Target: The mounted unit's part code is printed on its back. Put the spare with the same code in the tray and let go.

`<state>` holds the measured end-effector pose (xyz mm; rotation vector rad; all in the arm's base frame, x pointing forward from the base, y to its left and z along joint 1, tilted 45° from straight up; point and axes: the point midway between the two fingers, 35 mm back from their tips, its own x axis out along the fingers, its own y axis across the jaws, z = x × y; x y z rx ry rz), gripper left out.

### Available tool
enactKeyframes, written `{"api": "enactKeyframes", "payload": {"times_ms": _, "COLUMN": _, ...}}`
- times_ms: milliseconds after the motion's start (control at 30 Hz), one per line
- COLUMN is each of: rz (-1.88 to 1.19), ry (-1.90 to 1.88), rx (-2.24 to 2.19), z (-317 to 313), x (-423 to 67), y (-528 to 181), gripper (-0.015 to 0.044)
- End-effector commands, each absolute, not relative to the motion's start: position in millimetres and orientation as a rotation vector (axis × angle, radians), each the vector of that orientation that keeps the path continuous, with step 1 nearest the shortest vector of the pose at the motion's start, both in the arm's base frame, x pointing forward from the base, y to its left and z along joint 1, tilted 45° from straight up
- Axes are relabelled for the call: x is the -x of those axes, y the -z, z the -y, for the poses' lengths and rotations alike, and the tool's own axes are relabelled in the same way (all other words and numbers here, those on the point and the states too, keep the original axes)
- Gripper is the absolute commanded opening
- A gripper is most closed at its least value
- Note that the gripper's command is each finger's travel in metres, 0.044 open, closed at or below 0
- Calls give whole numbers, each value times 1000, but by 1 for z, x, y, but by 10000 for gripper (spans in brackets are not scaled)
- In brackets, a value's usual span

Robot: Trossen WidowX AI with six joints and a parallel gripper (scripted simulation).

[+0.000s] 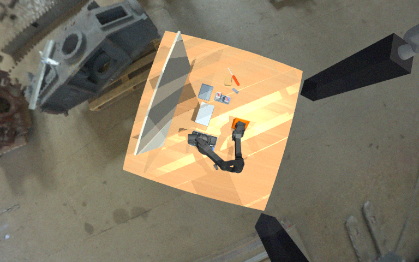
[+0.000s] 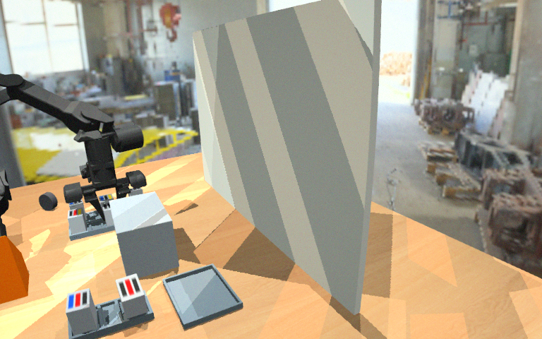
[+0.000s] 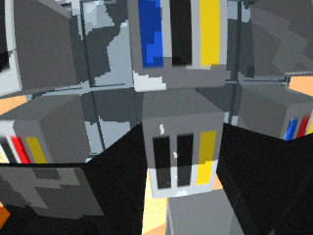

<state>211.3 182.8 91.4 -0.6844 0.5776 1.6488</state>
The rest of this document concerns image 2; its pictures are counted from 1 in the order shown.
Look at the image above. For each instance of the large white panel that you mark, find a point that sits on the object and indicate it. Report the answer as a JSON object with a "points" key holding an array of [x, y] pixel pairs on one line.
{"points": [[288, 105]]}

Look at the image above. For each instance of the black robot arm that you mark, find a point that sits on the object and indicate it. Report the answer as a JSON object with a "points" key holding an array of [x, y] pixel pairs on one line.
{"points": [[80, 117]]}

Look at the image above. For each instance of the black short cylinder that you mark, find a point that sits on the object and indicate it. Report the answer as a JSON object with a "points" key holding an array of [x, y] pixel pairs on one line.
{"points": [[48, 201]]}

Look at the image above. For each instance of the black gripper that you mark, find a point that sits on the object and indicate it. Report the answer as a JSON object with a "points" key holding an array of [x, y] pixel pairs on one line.
{"points": [[103, 177]]}

